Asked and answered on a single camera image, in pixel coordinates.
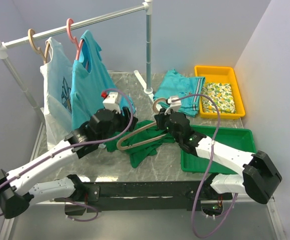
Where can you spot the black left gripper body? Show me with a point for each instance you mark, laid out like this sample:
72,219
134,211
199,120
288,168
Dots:
118,124

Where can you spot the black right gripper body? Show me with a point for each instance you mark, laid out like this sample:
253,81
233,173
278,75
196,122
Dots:
164,123

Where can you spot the beige hanger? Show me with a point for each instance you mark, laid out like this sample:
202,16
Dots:
43,54
133,133

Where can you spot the green t shirt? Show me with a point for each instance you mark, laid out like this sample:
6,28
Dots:
139,153

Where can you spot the green plastic tray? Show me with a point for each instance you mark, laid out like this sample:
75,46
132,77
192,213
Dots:
241,139

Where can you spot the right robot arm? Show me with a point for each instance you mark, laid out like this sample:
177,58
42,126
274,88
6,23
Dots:
254,173

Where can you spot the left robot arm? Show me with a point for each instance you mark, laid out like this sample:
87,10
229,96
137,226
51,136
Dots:
21,188

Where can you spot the folded teal shirt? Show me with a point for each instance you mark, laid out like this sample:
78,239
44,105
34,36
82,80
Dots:
175,84

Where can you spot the light blue t shirt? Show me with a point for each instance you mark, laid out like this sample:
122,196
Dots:
89,79

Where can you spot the white t shirt blue print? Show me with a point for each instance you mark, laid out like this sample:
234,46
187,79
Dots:
57,73

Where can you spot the pink plastic hanger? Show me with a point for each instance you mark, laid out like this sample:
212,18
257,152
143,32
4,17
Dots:
74,40

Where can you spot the lemon print folded cloth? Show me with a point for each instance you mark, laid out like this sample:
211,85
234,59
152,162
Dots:
221,94

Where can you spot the yellow plastic bin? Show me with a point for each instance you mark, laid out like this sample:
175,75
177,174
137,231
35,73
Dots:
224,75

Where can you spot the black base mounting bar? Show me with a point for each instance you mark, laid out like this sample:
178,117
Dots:
127,196

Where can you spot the white metal clothes rack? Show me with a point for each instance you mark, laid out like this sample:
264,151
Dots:
145,82

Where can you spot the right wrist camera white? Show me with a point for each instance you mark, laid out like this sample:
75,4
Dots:
174,104

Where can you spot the aluminium frame rail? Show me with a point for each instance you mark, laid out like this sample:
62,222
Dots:
47,221

